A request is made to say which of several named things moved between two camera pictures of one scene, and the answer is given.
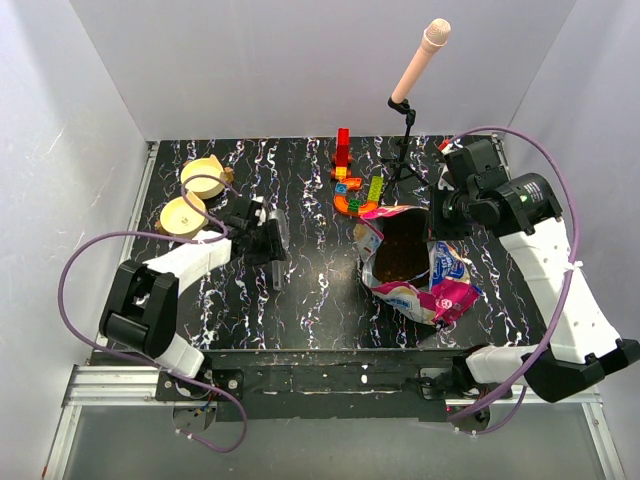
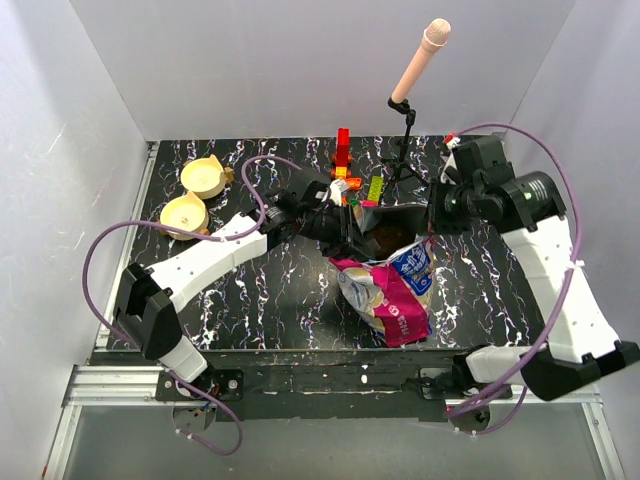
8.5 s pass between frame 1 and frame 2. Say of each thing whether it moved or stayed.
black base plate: stayed
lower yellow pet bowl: stayed
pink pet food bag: moved
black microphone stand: stayed
